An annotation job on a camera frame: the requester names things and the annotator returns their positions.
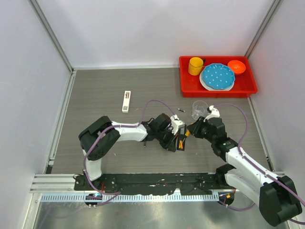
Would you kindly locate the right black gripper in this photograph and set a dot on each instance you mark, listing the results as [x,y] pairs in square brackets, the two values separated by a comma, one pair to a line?
[194,128]

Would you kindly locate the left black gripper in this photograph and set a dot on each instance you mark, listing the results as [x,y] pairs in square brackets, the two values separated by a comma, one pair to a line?
[170,144]

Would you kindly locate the orange battery pair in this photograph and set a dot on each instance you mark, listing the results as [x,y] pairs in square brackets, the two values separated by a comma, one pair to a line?
[181,145]

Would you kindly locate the slim white remote control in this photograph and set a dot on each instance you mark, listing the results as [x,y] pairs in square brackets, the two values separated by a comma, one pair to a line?
[126,101]

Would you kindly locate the black remote control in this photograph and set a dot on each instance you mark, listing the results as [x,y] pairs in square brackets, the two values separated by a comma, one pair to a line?
[180,134]

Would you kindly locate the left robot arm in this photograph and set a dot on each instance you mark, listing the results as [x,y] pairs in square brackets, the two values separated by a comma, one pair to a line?
[97,139]

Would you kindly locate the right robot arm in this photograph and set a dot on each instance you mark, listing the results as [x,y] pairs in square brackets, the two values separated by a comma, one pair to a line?
[275,196]

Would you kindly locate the clear plastic cup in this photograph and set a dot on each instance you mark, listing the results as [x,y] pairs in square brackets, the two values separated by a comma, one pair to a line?
[199,108]

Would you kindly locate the white plate under blue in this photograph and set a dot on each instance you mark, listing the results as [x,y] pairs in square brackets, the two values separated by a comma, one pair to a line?
[217,81]

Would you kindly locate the red plastic bin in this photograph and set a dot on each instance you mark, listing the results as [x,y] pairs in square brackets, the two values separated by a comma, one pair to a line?
[244,85]

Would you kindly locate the blue dotted plate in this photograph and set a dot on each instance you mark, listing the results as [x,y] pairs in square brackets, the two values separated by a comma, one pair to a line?
[217,68]

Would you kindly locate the yellow cup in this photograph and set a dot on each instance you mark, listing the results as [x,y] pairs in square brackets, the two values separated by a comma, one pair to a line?
[195,66]

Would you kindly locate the orange bowl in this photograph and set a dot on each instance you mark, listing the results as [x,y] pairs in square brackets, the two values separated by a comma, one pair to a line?
[236,66]

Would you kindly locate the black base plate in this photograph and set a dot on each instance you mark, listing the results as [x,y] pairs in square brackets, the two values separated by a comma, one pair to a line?
[156,184]

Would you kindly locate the perforated metal rail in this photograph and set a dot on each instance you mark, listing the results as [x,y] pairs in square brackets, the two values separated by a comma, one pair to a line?
[87,197]

